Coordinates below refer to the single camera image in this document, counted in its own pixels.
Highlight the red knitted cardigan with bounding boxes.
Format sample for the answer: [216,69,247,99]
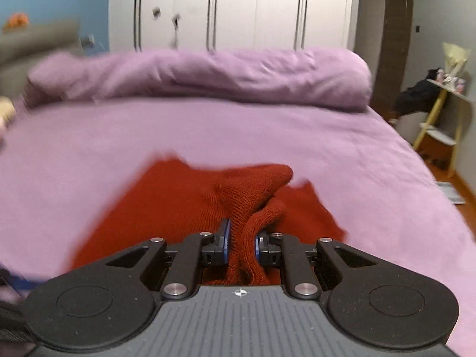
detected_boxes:
[71,151,348,287]

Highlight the black cloth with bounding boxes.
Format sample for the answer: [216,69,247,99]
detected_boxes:
[393,69,440,117]

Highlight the orange toy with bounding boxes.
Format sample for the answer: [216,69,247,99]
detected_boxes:
[4,13,30,29]

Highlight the cream wrapped bouquet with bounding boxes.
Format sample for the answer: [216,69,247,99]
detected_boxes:
[442,43,472,82]

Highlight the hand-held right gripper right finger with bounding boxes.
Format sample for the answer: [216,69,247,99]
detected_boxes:
[255,231,376,300]

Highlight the white wardrobe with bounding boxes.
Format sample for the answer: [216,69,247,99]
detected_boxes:
[108,0,359,53]

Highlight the yellow-legged side shelf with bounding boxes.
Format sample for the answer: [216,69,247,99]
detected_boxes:
[413,78,471,178]

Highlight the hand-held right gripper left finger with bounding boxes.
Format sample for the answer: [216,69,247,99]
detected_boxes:
[106,219,232,300]

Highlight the grey floor mat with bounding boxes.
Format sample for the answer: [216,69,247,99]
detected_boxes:
[436,181,466,205]

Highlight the bed with purple sheet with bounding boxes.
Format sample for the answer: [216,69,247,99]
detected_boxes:
[0,97,476,357]

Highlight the small pink figurines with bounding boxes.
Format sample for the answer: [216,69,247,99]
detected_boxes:
[437,69,467,94]

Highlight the brown door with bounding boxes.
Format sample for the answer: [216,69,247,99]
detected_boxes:
[374,0,415,112]

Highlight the purple duvet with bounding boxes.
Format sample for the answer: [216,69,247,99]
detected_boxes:
[24,48,373,112]

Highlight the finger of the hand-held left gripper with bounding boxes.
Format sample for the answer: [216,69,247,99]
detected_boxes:
[0,266,51,294]

